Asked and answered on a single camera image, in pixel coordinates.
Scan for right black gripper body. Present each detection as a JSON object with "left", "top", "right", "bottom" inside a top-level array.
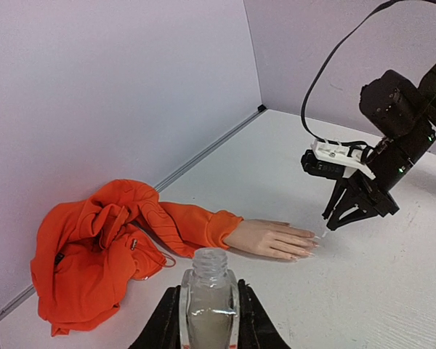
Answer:
[{"left": 347, "top": 172, "right": 400, "bottom": 218}]

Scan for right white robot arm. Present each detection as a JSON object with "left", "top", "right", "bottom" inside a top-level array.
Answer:
[{"left": 323, "top": 63, "right": 436, "bottom": 231}]

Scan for mannequin hand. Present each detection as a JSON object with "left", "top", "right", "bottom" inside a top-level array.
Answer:
[{"left": 223, "top": 220, "right": 318, "bottom": 261}]

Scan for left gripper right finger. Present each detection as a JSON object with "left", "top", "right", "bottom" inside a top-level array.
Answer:
[{"left": 238, "top": 279, "right": 290, "bottom": 349}]

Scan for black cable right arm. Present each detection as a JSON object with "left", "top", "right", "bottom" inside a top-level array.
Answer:
[{"left": 300, "top": 0, "right": 436, "bottom": 141}]

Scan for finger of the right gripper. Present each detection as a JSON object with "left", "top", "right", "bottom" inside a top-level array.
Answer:
[
  {"left": 326, "top": 196, "right": 379, "bottom": 231},
  {"left": 322, "top": 178, "right": 347, "bottom": 220}
]

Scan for clear nail polish bottle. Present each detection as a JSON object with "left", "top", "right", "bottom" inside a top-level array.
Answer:
[{"left": 179, "top": 248, "right": 240, "bottom": 349}]

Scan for orange crumpled garment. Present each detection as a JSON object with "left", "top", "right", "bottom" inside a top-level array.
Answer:
[{"left": 31, "top": 180, "right": 241, "bottom": 336}]

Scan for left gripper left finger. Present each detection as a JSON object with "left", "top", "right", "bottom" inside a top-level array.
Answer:
[{"left": 129, "top": 286, "right": 181, "bottom": 349}]

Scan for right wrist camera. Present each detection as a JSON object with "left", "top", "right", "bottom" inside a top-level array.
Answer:
[{"left": 301, "top": 140, "right": 376, "bottom": 180}]

